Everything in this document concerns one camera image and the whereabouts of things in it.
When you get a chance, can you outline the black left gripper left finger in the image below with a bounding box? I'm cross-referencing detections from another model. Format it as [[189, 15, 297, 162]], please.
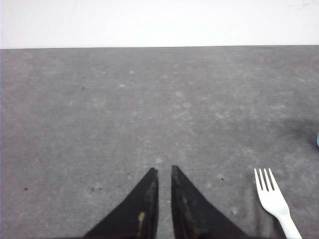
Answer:
[[83, 168, 159, 239]]

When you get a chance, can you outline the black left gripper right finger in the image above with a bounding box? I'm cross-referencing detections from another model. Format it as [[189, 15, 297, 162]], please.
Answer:
[[171, 165, 248, 239]]

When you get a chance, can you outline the white plastic fork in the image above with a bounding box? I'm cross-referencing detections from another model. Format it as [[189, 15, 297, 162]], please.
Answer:
[[254, 168, 302, 239]]

